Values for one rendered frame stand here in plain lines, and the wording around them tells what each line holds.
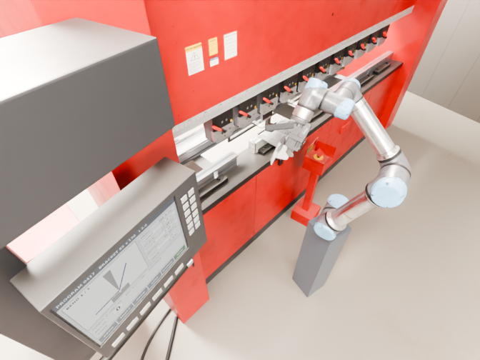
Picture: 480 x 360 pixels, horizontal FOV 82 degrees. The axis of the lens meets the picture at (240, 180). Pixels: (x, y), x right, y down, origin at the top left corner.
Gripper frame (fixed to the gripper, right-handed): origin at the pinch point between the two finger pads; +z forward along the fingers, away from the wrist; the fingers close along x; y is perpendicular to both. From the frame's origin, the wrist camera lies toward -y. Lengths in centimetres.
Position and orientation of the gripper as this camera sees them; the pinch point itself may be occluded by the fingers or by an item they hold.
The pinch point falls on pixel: (273, 162)
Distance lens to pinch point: 114.8
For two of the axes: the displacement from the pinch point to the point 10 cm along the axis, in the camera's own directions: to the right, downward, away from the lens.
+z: -3.9, 8.7, 3.1
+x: 3.5, -1.7, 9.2
